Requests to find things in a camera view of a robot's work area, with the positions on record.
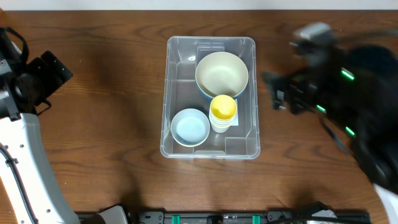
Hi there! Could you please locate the yellow cup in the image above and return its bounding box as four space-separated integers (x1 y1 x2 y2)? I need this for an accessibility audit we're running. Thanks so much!
210 95 238 121

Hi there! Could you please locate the beige bowl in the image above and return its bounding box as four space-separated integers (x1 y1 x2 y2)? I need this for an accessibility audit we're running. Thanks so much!
195 52 249 96

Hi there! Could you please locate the light blue cup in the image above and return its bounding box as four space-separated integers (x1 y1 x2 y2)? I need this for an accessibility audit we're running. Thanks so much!
209 116 234 127

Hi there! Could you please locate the clear plastic storage container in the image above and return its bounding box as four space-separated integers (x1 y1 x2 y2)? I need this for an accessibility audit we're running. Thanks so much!
160 36 261 160

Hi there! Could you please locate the grey bowl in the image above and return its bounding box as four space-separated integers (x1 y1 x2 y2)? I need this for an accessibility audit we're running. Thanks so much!
170 108 210 147

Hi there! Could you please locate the cream white cup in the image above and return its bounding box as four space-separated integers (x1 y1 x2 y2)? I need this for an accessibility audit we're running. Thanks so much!
210 123 230 133

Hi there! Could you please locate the dark blue bowl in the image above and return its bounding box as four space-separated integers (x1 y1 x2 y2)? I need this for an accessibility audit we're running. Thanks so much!
198 88 246 100

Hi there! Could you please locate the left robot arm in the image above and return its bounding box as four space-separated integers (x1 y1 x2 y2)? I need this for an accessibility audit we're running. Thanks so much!
1 27 130 224

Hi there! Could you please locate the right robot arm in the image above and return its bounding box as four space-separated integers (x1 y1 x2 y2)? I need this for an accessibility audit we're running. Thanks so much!
262 41 397 223

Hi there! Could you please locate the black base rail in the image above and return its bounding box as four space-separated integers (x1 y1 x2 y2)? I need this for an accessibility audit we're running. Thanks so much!
77 202 371 224

